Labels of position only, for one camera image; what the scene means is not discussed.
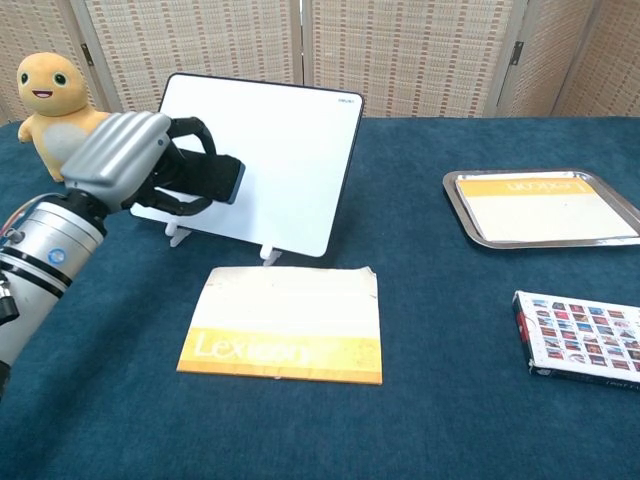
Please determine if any silver metal tray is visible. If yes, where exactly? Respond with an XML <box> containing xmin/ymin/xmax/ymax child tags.
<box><xmin>442</xmin><ymin>168</ymin><xmax>640</xmax><ymax>250</ymax></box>

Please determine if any blue carpet table cover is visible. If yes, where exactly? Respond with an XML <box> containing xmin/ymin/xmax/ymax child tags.
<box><xmin>0</xmin><ymin>116</ymin><xmax>640</xmax><ymax>480</ymax></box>

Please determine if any orange plush dinosaur toy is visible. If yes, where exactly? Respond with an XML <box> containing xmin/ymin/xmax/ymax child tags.
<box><xmin>16</xmin><ymin>51</ymin><xmax>117</xmax><ymax>183</ymax></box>

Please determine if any book with photo grid cover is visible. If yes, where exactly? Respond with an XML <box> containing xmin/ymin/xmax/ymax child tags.
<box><xmin>512</xmin><ymin>290</ymin><xmax>640</xmax><ymax>387</ymax></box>

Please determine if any black blue eraser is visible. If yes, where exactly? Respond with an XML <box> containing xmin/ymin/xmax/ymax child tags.
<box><xmin>175</xmin><ymin>148</ymin><xmax>247</xmax><ymax>206</ymax></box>

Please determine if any yellow white Lexicon book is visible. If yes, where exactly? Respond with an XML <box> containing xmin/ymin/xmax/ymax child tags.
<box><xmin>175</xmin><ymin>265</ymin><xmax>384</xmax><ymax>386</ymax></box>
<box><xmin>454</xmin><ymin>172</ymin><xmax>640</xmax><ymax>243</ymax></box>

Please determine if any white board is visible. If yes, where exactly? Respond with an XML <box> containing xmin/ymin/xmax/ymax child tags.
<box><xmin>129</xmin><ymin>72</ymin><xmax>366</xmax><ymax>259</ymax></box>

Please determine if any woven folding screen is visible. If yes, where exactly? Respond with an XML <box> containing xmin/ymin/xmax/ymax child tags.
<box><xmin>0</xmin><ymin>0</ymin><xmax>640</xmax><ymax>124</ymax></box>

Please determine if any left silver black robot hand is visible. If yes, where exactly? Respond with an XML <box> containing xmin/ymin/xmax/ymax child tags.
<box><xmin>59</xmin><ymin>111</ymin><xmax>240</xmax><ymax>218</ymax></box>

